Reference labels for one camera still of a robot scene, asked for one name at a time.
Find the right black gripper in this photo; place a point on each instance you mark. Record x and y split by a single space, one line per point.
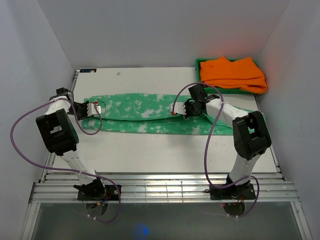
187 104

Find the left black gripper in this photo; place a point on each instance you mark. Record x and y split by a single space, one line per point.
85 115

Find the green white tie-dye trousers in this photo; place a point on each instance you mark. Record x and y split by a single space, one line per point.
143 113

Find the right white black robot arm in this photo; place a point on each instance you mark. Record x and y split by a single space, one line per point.
251 139

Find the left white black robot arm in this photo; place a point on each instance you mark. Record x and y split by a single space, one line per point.
61 138

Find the orange folded trousers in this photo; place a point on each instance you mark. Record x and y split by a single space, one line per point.
240 74

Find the green plastic tray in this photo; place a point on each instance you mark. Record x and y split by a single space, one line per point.
209 90

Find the black label sticker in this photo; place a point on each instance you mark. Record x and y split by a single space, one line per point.
88 70

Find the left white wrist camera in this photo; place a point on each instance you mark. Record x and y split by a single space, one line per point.
93 109

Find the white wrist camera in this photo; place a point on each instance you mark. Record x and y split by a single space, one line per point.
93 109
178 108

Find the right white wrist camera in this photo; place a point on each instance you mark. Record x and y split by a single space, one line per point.
178 108

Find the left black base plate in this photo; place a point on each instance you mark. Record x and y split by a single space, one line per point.
109 192

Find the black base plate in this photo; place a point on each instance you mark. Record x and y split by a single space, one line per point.
109 192
235 192

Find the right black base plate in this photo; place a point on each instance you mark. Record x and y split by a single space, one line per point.
235 192

